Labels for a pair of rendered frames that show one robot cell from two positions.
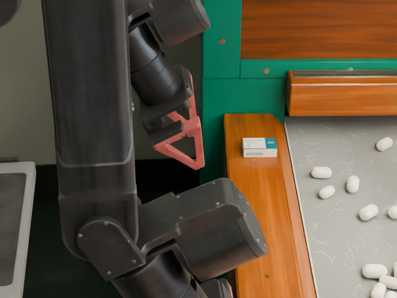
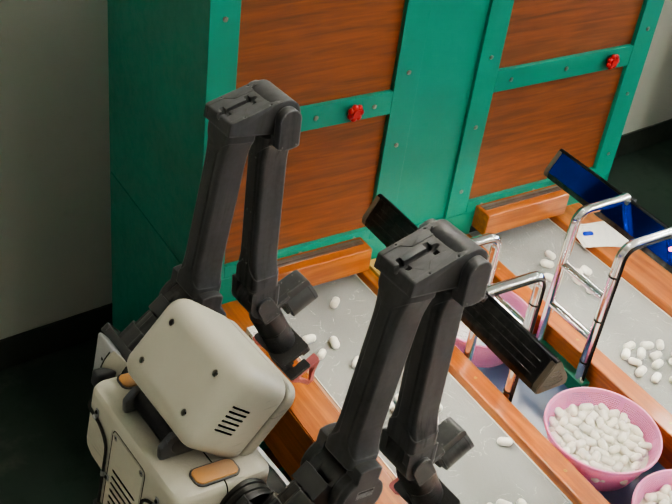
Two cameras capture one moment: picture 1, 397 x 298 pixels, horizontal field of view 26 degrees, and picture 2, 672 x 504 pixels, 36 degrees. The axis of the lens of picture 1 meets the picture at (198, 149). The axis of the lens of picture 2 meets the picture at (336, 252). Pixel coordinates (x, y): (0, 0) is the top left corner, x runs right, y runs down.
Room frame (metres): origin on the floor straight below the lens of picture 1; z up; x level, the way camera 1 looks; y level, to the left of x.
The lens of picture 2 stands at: (-0.27, 0.85, 2.37)
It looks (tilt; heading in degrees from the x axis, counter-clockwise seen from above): 36 degrees down; 324
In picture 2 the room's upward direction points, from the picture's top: 8 degrees clockwise
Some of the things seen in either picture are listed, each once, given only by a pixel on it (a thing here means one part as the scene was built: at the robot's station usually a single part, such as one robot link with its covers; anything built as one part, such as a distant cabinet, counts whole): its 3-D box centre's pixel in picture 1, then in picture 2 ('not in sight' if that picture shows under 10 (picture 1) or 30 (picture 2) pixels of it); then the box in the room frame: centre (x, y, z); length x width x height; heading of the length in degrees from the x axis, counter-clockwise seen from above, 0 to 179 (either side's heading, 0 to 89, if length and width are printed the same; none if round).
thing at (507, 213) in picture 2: not in sight; (521, 209); (1.43, -1.00, 0.83); 0.30 x 0.06 x 0.07; 91
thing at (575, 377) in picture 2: not in sight; (601, 293); (0.99, -0.87, 0.90); 0.20 x 0.19 x 0.45; 1
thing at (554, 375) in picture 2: not in sight; (458, 283); (0.99, -0.39, 1.08); 0.62 x 0.08 x 0.07; 1
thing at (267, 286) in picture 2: not in sight; (262, 209); (0.97, 0.12, 1.40); 0.11 x 0.06 x 0.43; 5
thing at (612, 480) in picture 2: not in sight; (597, 442); (0.72, -0.67, 0.72); 0.27 x 0.27 x 0.10
